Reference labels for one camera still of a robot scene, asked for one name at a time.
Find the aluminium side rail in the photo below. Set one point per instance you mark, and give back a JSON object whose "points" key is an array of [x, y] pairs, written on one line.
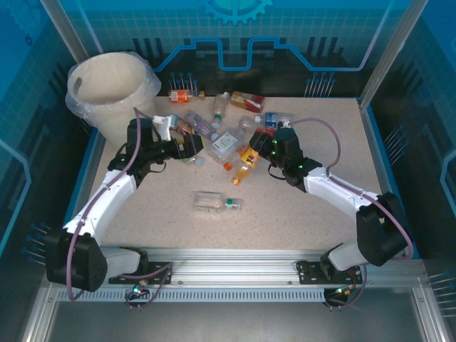
{"points": [[377, 142], [89, 160]]}

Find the clear bottle orange cap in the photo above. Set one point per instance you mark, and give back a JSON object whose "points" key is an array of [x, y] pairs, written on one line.
{"points": [[222, 160]]}

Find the grey steel front panel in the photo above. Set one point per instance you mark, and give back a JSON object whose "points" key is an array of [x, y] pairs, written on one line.
{"points": [[231, 320]]}

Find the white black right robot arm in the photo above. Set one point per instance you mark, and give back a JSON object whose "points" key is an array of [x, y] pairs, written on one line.
{"points": [[342, 189]]}

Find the orange drink bottle black label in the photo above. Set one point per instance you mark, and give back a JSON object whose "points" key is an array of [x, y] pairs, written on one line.
{"points": [[246, 167]]}

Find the small clear plastic bottle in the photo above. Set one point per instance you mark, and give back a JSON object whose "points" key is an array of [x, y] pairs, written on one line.
{"points": [[246, 123]]}

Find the clear plastic bin liner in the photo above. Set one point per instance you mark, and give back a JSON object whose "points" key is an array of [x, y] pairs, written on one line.
{"points": [[153, 80]]}

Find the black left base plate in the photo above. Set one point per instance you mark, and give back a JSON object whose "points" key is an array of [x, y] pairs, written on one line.
{"points": [[160, 271]]}

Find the square clear bottle white label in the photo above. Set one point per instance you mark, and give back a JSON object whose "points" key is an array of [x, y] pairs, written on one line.
{"points": [[225, 143]]}

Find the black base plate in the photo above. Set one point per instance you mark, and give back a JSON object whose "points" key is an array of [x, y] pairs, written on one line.
{"points": [[160, 271], [308, 272]]}

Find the aluminium frame post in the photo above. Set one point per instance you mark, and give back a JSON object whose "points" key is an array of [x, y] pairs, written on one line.
{"points": [[388, 53], [67, 25]]}

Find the beige round bin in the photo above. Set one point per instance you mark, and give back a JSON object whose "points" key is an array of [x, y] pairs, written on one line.
{"points": [[107, 78]]}

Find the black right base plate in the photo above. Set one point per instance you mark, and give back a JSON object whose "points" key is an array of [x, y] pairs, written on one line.
{"points": [[308, 272]]}

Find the aluminium front rail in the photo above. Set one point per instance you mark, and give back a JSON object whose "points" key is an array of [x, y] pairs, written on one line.
{"points": [[231, 263]]}

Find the clear bottle green cap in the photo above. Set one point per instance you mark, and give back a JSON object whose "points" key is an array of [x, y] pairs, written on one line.
{"points": [[213, 202]]}

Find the amber tea bottle white cap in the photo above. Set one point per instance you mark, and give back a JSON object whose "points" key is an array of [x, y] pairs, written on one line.
{"points": [[184, 127]]}

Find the clear bottle blue label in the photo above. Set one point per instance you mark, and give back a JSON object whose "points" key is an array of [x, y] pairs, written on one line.
{"points": [[276, 120]]}

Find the clear bottle green label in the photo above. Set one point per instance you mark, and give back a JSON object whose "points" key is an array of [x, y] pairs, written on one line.
{"points": [[221, 107]]}

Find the clear bottle white cap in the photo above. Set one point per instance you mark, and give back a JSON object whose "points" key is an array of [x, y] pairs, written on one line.
{"points": [[199, 161]]}

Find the clear bottle pink label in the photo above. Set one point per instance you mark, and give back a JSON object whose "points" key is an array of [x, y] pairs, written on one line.
{"points": [[200, 124]]}

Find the red yellow drink carton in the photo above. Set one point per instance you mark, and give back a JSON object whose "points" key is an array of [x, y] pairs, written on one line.
{"points": [[247, 101]]}

